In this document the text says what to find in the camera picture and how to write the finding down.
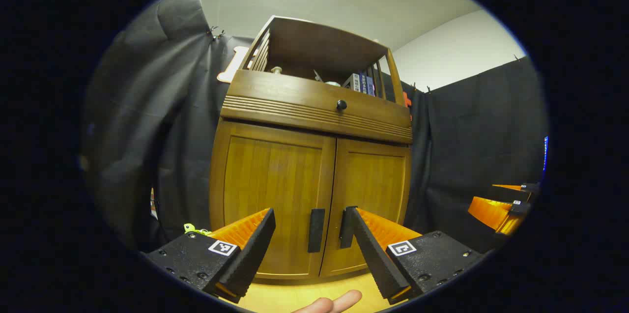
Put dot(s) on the wooden double-door shoe cabinet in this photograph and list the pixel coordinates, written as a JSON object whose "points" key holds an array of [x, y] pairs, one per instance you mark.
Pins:
{"points": [[319, 47]]}

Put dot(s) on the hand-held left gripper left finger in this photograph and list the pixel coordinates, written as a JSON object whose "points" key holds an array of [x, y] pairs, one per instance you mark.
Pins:
{"points": [[250, 254]]}

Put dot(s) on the small white object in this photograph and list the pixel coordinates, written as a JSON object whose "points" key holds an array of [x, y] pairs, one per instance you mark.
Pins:
{"points": [[276, 70]]}

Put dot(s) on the light wooden board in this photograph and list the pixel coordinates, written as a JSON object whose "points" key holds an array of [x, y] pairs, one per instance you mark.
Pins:
{"points": [[231, 70]]}

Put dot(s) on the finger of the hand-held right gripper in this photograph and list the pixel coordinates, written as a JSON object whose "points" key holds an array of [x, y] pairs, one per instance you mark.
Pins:
{"points": [[511, 194], [491, 214]]}

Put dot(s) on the wooden shoe cabinet door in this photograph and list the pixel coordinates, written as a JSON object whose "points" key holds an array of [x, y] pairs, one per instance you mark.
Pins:
{"points": [[373, 180], [275, 175]]}

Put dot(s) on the black drawer knob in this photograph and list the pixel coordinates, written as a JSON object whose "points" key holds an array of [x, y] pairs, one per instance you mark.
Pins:
{"points": [[341, 104]]}

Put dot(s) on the black backdrop cloth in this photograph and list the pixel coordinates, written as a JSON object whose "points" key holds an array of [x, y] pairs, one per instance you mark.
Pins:
{"points": [[147, 106]]}

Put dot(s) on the small orange object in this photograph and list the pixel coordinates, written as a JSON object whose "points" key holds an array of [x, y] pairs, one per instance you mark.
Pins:
{"points": [[407, 99]]}

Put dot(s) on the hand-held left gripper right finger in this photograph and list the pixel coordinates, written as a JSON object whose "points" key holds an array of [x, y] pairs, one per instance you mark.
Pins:
{"points": [[378, 259]]}

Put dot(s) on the blue box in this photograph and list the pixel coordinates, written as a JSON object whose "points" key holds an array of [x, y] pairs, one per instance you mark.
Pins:
{"points": [[368, 86]]}

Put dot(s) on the green frog plush toy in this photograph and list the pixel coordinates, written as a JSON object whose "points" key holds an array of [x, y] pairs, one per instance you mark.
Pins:
{"points": [[194, 229]]}

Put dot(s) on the metal cloth clip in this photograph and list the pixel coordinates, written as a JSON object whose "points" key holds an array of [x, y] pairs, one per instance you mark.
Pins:
{"points": [[214, 33]]}

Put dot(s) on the blue lit screen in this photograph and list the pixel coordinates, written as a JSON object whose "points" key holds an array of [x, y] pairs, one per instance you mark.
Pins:
{"points": [[545, 153]]}

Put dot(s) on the wooden cabinet drawer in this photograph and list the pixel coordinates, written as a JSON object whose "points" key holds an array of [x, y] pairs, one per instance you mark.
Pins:
{"points": [[295, 94]]}

